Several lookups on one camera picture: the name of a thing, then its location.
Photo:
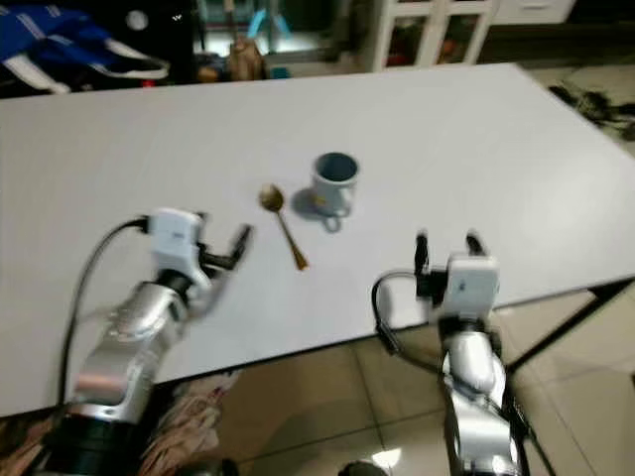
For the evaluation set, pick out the black table leg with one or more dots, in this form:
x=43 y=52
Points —
x=566 y=327

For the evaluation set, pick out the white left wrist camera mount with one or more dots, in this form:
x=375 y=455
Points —
x=174 y=236

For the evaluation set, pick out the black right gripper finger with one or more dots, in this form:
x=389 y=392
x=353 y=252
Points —
x=423 y=253
x=474 y=243

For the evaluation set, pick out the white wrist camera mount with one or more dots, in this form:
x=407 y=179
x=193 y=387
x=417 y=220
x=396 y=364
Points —
x=471 y=281
x=174 y=236

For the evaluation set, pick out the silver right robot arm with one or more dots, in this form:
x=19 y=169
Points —
x=471 y=367

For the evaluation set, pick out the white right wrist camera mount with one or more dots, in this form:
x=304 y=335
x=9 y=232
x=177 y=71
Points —
x=471 y=281

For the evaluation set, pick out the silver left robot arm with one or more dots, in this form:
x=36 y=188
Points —
x=134 y=327

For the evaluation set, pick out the blue-grey ceramic mug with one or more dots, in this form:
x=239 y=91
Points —
x=332 y=188

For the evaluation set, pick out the blue and white jacket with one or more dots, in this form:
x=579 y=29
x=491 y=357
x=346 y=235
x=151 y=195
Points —
x=60 y=40

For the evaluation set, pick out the patterned floor cloth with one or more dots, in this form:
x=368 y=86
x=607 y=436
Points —
x=189 y=426

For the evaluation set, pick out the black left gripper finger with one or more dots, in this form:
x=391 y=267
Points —
x=244 y=243

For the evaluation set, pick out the brown figurine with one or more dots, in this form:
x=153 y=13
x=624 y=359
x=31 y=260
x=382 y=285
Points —
x=245 y=59

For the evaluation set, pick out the white cabinet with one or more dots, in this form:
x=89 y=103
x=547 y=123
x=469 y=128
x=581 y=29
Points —
x=427 y=30

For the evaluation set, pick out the gold metal spoon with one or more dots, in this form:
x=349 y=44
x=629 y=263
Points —
x=270 y=198

